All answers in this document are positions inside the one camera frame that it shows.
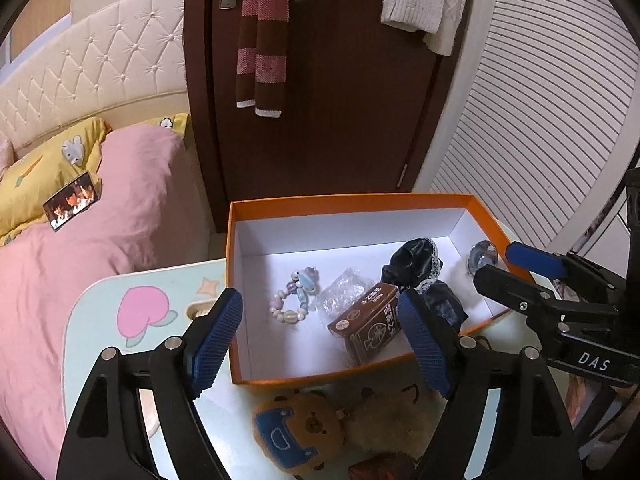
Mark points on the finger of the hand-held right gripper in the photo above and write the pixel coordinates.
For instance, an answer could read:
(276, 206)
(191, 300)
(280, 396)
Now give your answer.
(515, 290)
(535, 259)

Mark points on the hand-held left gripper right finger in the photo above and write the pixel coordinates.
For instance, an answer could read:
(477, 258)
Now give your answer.
(425, 345)

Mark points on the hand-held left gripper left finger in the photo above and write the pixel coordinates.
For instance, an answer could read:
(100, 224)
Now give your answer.
(215, 345)

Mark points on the clear round trinket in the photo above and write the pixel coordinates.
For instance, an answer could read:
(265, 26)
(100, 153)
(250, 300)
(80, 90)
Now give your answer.
(482, 257)

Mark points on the orange cardboard box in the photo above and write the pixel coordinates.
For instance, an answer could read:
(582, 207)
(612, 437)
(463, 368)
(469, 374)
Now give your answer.
(270, 345)

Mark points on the brown playing card box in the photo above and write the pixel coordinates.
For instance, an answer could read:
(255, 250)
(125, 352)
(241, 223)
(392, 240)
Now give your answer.
(370, 332)

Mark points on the black lace-trimmed cloth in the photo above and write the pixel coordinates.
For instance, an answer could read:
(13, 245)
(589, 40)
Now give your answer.
(410, 260)

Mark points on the tan fluffy pompom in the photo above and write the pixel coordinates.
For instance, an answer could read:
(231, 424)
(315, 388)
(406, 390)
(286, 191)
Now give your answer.
(390, 420)

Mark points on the clear plastic bag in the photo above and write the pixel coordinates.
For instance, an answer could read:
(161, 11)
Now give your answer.
(345, 292)

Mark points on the white louvered door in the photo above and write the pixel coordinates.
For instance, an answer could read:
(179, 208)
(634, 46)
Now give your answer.
(540, 110)

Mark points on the pink duvet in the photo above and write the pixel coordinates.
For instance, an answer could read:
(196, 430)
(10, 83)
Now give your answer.
(75, 260)

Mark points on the photo card on bed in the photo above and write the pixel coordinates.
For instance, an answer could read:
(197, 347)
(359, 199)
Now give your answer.
(72, 201)

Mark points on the brown wooden door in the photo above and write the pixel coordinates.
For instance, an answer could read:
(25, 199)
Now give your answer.
(340, 135)

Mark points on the small yellow pillow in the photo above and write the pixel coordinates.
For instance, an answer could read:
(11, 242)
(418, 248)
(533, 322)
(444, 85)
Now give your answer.
(170, 121)

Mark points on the yellow pillow with bunny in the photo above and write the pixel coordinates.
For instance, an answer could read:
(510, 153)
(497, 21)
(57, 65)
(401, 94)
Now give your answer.
(30, 185)

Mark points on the white knit sweater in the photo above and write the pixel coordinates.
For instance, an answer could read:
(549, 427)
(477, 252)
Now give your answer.
(425, 5)

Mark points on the brown pink striped scarf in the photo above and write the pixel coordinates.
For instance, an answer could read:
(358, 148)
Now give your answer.
(270, 60)

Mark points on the cream tufted headboard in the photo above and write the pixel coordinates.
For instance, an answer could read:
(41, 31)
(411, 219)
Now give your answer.
(100, 70)

